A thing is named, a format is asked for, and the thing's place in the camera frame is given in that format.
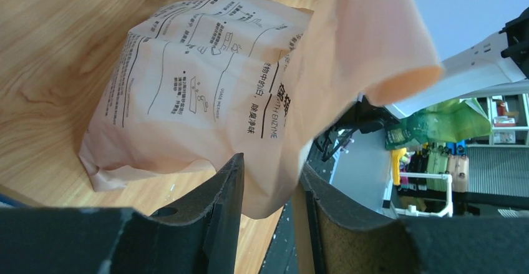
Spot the green plastic bag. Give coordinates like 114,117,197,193
385,98,492,150

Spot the white pipe rack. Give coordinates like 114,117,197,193
390,172,455,218

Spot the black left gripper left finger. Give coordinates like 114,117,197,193
1,153,245,273

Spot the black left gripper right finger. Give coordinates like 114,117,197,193
299,165,528,273

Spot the white shelf unit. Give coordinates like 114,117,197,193
473,94,528,147

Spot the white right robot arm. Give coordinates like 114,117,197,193
386,9,528,119

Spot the pink cat litter bag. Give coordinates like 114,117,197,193
79,0,442,219

